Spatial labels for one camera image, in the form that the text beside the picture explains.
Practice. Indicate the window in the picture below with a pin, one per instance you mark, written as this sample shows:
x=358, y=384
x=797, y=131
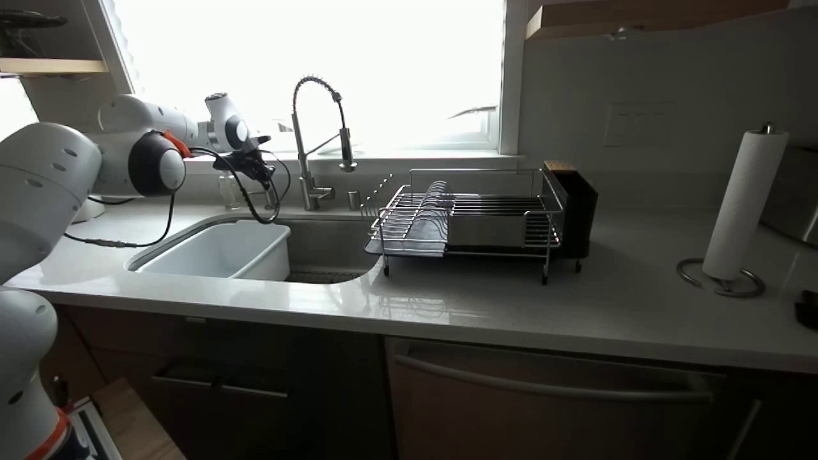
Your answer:
x=383, y=70

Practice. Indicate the steel sink soap dispenser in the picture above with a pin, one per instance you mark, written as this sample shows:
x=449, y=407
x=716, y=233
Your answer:
x=353, y=200

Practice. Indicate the white plastic wash tub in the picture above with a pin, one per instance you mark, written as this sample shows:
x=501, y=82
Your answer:
x=220, y=252

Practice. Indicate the steel countertop appliance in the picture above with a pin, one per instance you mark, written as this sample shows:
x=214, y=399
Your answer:
x=792, y=198

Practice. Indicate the white wall switch plate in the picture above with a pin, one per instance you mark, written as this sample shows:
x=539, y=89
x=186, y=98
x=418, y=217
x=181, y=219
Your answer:
x=639, y=125

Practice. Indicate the paper towel roll on holder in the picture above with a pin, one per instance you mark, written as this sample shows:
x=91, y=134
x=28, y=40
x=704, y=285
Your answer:
x=741, y=204

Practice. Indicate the black knife block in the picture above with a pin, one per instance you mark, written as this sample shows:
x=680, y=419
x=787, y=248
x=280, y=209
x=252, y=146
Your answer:
x=578, y=211

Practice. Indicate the clear glass jar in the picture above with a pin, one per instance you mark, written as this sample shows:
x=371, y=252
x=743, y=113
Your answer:
x=229, y=191

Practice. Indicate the steel spring neck tap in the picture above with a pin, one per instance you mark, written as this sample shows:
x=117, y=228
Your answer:
x=309, y=185

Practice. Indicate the wooden wall cabinet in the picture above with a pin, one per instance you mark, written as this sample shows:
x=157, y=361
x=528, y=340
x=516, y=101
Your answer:
x=639, y=16

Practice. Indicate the wooden wall shelf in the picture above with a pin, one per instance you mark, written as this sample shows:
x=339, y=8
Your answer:
x=51, y=65

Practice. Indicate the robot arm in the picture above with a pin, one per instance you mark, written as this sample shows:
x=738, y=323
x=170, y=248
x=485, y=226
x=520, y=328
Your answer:
x=45, y=179

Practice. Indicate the undermount steel sink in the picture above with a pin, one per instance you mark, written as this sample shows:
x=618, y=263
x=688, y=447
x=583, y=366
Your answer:
x=319, y=246

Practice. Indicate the dishwasher door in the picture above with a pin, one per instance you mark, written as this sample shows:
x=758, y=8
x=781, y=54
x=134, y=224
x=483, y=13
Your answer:
x=549, y=421

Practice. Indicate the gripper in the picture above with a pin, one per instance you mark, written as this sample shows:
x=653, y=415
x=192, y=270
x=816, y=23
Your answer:
x=246, y=165

